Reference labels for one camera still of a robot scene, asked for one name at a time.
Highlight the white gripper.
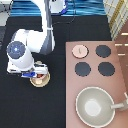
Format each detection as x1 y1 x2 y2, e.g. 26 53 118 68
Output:
7 62 48 78

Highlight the pink pot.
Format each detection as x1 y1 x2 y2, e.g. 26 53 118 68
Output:
33 74 46 84

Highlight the cream round plate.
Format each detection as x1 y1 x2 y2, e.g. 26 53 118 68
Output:
30 73 50 87

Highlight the pink pot lid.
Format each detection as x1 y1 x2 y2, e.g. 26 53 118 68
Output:
72 45 88 58

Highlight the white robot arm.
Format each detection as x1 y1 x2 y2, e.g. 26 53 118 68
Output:
6 0 55 78

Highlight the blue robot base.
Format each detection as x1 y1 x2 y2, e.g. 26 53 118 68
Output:
50 0 68 15

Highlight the black table mat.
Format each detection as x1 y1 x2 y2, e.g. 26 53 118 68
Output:
0 15 110 128

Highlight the pink toy stove top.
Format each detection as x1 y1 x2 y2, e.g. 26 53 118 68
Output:
66 41 128 128

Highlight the grey frying pan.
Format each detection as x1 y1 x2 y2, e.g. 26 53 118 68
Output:
75 87 128 128

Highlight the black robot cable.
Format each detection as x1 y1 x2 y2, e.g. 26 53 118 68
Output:
53 0 81 24

